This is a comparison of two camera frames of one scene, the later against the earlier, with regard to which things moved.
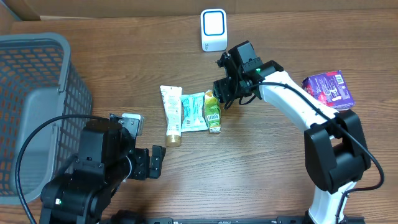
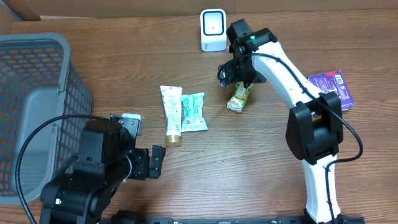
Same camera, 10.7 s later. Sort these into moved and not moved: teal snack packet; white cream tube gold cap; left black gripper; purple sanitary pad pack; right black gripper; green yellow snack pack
Moved: green yellow snack pack; right black gripper
Not moved: left black gripper; white cream tube gold cap; teal snack packet; purple sanitary pad pack
